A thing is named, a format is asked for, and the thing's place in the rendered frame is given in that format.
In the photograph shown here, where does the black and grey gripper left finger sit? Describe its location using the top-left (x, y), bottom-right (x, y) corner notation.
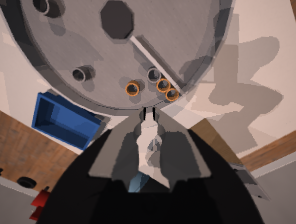
top-left (36, 107), bottom-right (146, 224)

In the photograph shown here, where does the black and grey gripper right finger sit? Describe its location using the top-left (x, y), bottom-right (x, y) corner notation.
top-left (153, 107), bottom-right (265, 224)

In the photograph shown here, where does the blue crate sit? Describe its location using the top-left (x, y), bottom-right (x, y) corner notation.
top-left (31, 88), bottom-right (104, 151)

